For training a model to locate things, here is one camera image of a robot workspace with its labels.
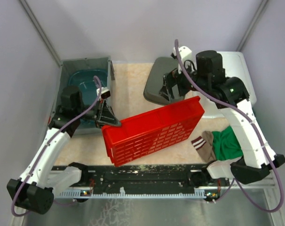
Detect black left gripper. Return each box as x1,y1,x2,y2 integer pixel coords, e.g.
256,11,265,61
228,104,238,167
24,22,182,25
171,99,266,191
74,98,122,130

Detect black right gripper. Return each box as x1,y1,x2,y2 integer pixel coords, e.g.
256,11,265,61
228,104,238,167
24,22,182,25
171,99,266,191
158,58,210,103

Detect grey-green plastic tub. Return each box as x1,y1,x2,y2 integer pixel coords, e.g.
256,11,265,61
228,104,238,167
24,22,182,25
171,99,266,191
143,57,178,105

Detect red plastic crate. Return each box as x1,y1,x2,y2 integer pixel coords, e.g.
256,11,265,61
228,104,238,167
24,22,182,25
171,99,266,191
102,96,205,167

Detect teal translucent plastic tub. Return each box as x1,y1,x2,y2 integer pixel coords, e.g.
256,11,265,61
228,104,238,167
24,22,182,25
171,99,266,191
67,68,108,129

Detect large white plastic container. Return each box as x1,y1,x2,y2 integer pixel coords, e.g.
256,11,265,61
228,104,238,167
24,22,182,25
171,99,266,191
192,51,257,119

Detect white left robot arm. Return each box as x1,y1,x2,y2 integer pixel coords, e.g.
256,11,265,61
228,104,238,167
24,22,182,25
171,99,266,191
7,86,121,217

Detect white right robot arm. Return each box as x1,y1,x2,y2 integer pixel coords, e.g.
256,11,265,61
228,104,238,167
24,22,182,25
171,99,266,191
159,46,285,186

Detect grey plastic crate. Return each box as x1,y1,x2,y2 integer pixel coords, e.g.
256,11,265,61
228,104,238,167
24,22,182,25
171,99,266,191
49,56,115,135

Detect brown striped sock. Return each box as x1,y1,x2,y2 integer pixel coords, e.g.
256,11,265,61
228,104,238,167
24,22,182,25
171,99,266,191
191,131,216,163

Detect green cloth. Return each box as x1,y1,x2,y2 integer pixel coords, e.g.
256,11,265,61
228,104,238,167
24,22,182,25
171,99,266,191
212,126,243,161

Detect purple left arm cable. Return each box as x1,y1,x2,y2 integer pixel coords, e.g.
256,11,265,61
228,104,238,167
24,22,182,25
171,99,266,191
11,75,103,217

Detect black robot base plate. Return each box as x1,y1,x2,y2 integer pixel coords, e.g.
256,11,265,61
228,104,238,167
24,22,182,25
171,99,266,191
51,164,230,203

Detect grey slotted cable duct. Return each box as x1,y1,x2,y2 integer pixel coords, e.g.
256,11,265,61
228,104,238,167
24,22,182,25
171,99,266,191
59,187,206,199

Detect aluminium rail frame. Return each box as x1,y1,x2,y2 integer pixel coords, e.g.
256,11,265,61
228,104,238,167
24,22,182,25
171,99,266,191
241,175,276,189

